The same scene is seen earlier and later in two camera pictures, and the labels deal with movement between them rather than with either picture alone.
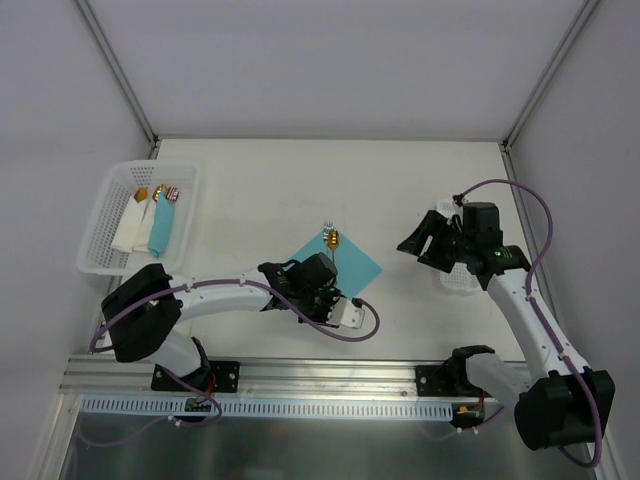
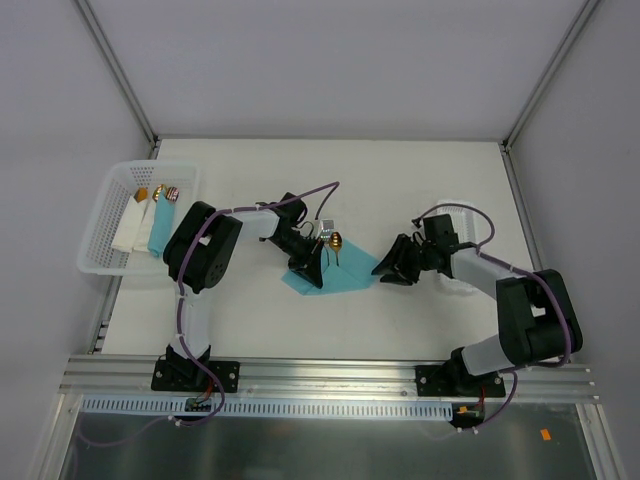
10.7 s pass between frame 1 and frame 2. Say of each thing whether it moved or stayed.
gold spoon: stayed
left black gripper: moved
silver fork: stayed
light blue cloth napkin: stayed
